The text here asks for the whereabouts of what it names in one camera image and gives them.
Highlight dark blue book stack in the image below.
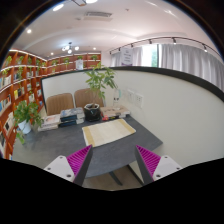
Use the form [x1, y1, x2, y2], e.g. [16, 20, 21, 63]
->
[59, 107, 85, 127]

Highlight cream yellow-bordered towel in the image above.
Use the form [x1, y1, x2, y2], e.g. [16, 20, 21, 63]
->
[82, 119, 136, 147]

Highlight orange wooden bookshelf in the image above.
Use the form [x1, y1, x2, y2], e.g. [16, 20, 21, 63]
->
[0, 49, 101, 159]

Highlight white curtains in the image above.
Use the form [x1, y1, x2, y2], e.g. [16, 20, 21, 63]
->
[110, 43, 224, 92]

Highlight left tan chair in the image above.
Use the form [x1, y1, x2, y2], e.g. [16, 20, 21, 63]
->
[46, 93, 74, 115]

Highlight black ceiling track light rail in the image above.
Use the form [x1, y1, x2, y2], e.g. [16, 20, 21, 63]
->
[109, 36, 214, 54]

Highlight white book stack left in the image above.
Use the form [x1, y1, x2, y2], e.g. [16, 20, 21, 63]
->
[38, 114, 60, 131]

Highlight white hanging poster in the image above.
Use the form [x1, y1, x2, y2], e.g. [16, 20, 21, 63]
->
[121, 48, 133, 66]

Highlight tall potted plant black pot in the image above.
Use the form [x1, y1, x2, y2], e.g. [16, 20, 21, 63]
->
[84, 63, 118, 122]

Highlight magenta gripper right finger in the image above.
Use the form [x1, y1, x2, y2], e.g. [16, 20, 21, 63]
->
[135, 145, 182, 185]

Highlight white wall socket plate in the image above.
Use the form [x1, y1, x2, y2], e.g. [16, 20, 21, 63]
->
[135, 93, 144, 108]

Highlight right tan chair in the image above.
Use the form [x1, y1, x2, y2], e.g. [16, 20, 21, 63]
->
[74, 88, 104, 107]

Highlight small potted plant white pot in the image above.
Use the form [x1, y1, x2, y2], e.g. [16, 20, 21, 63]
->
[14, 100, 43, 144]

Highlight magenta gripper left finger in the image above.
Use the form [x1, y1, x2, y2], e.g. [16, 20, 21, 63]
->
[44, 145, 93, 186]

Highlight grey table with legs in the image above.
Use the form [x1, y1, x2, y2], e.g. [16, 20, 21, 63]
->
[12, 114, 164, 186]

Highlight book stack right red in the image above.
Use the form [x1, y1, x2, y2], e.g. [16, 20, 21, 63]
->
[100, 106, 130, 121]

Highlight ceiling chandelier lamp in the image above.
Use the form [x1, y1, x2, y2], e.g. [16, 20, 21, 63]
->
[62, 42, 79, 54]

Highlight tan chair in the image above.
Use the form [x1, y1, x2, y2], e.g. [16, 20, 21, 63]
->
[74, 88, 104, 107]
[46, 93, 74, 115]

